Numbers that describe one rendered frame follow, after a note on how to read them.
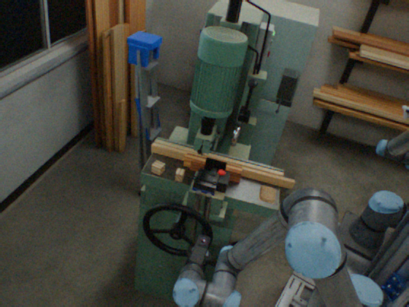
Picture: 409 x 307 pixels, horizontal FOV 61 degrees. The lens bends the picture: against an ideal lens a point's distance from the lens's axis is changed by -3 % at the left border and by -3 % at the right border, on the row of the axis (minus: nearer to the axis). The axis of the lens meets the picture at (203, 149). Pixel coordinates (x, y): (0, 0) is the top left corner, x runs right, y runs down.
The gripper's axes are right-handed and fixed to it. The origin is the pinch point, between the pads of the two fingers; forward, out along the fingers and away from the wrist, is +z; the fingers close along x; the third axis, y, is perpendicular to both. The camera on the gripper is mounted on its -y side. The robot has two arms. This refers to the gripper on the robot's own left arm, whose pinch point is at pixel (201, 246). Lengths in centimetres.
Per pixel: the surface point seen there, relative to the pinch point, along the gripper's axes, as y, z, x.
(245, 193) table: -20.5, 21.4, 10.0
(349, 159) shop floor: -44, 234, 111
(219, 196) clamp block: -18.9, 7.5, 0.1
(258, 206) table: -17.9, 17.8, 17.0
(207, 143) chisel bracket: -35.7, 19.5, -11.9
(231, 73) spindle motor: -65, 2, -10
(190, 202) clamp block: -12.5, 8.6, -10.1
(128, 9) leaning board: -103, 142, -112
